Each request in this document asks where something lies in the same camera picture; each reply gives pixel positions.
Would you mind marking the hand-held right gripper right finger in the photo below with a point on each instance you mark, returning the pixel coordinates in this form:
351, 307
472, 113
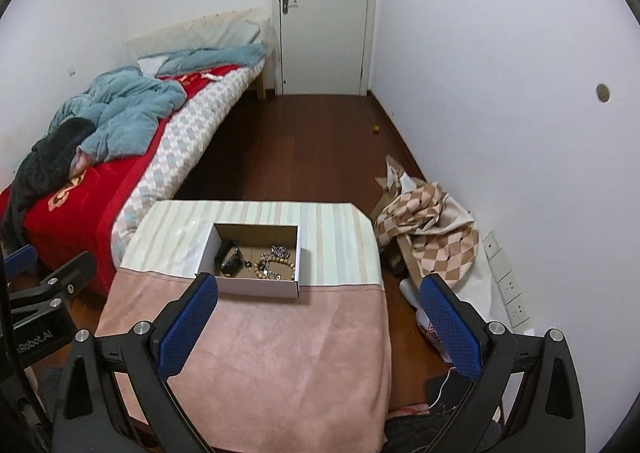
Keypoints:
450, 328

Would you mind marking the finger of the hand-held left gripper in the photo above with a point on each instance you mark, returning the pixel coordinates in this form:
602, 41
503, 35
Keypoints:
65, 278
20, 257

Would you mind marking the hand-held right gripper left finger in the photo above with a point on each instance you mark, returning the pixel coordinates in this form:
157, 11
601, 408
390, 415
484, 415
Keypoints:
185, 328

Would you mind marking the black smart band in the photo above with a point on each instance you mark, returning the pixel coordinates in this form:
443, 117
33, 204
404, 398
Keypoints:
229, 260

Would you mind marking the white cardboard box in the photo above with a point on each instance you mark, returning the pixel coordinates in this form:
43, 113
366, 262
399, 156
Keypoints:
260, 288

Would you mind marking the white red printed bag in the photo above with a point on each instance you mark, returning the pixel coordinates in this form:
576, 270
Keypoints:
432, 333

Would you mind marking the bed with red blanket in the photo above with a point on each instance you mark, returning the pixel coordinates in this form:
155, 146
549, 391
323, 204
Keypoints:
75, 218

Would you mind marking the table with pink cloth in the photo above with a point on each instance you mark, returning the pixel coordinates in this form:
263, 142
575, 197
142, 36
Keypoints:
280, 343

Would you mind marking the beige checkered cloth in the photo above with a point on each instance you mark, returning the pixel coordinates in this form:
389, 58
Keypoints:
430, 228

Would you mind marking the dark fuzzy blanket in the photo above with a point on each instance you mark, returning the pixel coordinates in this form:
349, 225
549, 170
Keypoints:
45, 158

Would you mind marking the teal quilt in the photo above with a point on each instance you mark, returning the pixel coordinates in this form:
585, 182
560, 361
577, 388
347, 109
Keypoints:
130, 108

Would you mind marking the checkered grey white quilt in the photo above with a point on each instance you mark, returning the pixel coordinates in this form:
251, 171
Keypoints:
190, 138

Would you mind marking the pale pillow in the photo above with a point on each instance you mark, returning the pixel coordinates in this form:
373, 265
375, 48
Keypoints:
200, 30

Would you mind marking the white door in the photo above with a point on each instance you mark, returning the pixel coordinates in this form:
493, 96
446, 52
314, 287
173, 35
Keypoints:
325, 8

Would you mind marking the white wall socket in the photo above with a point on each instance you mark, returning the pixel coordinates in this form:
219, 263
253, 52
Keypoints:
507, 287
492, 245
517, 311

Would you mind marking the wooden bed frame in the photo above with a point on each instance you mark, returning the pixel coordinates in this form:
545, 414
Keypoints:
265, 78

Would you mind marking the round wall cap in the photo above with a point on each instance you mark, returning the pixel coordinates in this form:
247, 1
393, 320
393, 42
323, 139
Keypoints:
602, 93

